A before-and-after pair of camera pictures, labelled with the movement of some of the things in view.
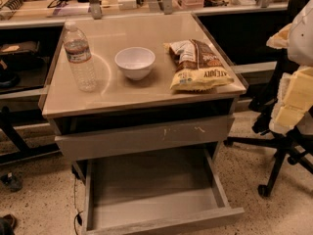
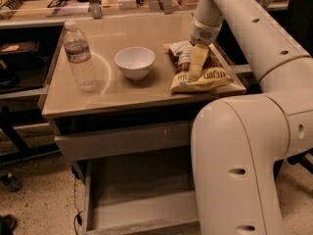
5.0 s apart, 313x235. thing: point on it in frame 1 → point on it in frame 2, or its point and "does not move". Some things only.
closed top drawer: x=143 y=138 does not move
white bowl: x=136 y=62 does not move
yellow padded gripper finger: x=294 y=99 → x=200 y=54
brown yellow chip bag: x=196 y=66 does not move
